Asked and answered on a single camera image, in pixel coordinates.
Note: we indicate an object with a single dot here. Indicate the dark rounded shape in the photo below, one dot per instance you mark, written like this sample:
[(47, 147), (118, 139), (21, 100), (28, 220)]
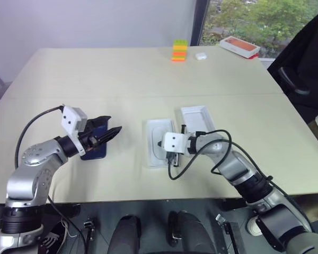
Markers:
[(127, 235), (190, 232)]

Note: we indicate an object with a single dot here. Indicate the white round roll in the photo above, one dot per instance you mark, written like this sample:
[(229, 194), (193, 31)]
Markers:
[(253, 227)]

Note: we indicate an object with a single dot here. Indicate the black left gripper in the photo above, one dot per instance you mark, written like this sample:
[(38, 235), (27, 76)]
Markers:
[(89, 137)]

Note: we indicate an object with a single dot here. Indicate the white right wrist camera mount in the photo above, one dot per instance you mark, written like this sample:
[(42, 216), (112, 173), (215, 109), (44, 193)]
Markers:
[(175, 141)]

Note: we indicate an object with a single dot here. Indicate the dark window frame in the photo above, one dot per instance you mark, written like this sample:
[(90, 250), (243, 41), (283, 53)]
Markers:
[(200, 21)]

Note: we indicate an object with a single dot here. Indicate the white phone box base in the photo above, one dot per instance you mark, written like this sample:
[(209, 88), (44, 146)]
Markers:
[(155, 156)]

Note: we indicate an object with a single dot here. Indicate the black metal bracket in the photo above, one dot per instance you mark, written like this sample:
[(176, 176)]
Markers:
[(231, 235), (88, 228)]

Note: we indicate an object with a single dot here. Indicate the black office chair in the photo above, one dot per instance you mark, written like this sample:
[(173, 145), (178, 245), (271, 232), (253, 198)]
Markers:
[(302, 61)]

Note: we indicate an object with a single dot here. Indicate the dark blue phone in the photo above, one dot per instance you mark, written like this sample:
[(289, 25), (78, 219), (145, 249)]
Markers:
[(96, 153)]

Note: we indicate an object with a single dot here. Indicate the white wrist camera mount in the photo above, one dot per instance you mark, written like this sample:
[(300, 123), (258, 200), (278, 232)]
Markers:
[(69, 119), (175, 141)]

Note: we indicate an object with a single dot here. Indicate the orange and white phone box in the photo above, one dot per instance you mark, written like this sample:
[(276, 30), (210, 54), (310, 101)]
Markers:
[(239, 46)]

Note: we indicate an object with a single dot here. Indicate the white earbud case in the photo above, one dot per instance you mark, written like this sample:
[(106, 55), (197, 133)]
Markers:
[(201, 56)]

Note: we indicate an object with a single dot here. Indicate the white phone box lid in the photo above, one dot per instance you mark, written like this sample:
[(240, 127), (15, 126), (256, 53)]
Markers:
[(198, 119)]

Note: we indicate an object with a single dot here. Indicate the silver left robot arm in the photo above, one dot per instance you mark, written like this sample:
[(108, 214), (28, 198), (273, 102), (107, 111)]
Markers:
[(29, 156)]

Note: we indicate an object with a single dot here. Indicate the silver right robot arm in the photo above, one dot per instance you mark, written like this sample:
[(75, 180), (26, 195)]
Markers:
[(236, 164)]

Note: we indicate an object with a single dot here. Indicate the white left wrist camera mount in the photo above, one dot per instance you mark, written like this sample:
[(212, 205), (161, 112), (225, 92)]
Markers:
[(69, 119)]

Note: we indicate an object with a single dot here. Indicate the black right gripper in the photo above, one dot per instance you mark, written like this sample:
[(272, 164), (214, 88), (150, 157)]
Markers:
[(174, 160)]

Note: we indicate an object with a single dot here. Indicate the green orange block stack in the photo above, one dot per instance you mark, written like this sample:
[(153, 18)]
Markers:
[(179, 51)]

